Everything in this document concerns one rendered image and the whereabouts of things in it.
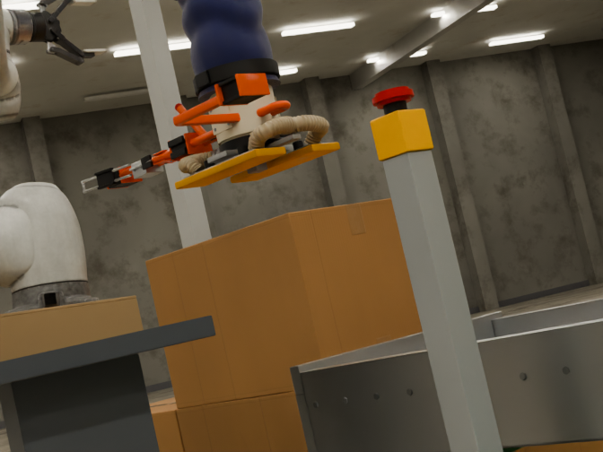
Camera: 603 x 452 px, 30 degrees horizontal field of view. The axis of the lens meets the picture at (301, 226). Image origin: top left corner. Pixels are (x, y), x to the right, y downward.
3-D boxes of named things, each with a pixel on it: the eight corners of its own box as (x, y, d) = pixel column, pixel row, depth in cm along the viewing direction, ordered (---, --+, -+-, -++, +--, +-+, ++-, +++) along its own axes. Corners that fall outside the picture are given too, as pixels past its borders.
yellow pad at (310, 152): (341, 149, 289) (336, 130, 289) (313, 151, 282) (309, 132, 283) (257, 180, 314) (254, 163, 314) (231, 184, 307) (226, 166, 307)
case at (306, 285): (443, 352, 278) (406, 195, 282) (327, 386, 252) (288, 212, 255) (289, 378, 323) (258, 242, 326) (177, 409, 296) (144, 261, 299)
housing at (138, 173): (165, 171, 326) (161, 156, 326) (145, 173, 321) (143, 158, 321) (152, 177, 331) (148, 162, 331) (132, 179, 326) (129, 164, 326)
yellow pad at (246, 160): (287, 153, 276) (283, 134, 276) (257, 156, 269) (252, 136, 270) (205, 186, 301) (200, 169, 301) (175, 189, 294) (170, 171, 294)
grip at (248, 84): (270, 94, 253) (266, 73, 253) (241, 95, 247) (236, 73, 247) (247, 105, 259) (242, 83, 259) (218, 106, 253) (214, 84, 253)
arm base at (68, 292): (3, 317, 214) (-1, 287, 215) (12, 327, 235) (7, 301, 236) (100, 300, 218) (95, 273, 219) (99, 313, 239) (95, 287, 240)
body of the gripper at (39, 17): (16, 16, 288) (48, 16, 294) (22, 47, 287) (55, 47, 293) (30, 5, 282) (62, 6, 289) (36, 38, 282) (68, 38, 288)
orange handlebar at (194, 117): (325, 97, 275) (321, 82, 275) (231, 101, 254) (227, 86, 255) (120, 186, 342) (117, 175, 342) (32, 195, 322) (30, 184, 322)
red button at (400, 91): (425, 108, 187) (420, 84, 187) (397, 109, 182) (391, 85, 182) (396, 119, 192) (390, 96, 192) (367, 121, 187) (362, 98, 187)
